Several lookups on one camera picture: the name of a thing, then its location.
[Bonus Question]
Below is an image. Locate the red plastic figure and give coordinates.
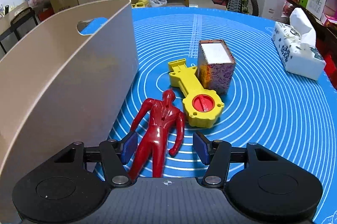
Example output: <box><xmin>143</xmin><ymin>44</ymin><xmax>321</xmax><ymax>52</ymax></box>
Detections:
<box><xmin>128</xmin><ymin>89</ymin><xmax>185</xmax><ymax>181</ymax></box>

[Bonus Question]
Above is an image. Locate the beige plastic storage bin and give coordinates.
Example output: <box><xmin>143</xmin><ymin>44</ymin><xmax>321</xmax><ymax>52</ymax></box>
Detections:
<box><xmin>1</xmin><ymin>0</ymin><xmax>139</xmax><ymax>223</ymax></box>

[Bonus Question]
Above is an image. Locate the yellow toy wrench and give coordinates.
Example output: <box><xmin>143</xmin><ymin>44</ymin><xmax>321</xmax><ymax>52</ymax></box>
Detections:
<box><xmin>168</xmin><ymin>58</ymin><xmax>225</xmax><ymax>128</ymax></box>

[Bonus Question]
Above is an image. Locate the blue silicone mat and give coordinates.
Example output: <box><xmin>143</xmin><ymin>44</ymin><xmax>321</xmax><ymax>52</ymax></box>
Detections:
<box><xmin>79</xmin><ymin>6</ymin><xmax>337</xmax><ymax>224</ymax></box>

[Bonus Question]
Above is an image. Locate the patterned square box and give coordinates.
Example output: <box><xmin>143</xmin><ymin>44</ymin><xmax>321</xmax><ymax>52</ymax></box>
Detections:
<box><xmin>197</xmin><ymin>39</ymin><xmax>236</xmax><ymax>96</ymax></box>

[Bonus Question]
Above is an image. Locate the floral tissue pack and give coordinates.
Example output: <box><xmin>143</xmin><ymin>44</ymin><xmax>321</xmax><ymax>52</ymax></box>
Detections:
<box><xmin>272</xmin><ymin>8</ymin><xmax>326</xmax><ymax>81</ymax></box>

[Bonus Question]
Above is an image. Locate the yellow oil jug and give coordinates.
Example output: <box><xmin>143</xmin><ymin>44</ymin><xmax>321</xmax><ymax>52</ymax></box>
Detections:
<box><xmin>132</xmin><ymin>0</ymin><xmax>150</xmax><ymax>8</ymax></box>

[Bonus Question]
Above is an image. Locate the black metal shelf rack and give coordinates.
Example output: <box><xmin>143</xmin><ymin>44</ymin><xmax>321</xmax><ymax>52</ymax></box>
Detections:
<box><xmin>1</xmin><ymin>6</ymin><xmax>39</xmax><ymax>56</ymax></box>

